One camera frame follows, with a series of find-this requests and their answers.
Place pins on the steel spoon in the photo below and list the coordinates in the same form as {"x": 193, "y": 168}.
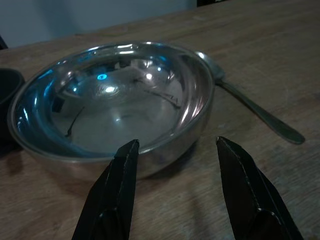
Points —
{"x": 262, "y": 112}

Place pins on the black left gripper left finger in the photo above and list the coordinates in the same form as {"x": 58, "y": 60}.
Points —
{"x": 112, "y": 200}

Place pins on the shiny steel bowl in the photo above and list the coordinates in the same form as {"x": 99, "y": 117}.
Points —
{"x": 112, "y": 100}

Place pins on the dark grey cup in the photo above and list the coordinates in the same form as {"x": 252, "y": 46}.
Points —
{"x": 10, "y": 87}

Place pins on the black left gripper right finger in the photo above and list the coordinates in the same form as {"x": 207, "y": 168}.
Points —
{"x": 250, "y": 200}

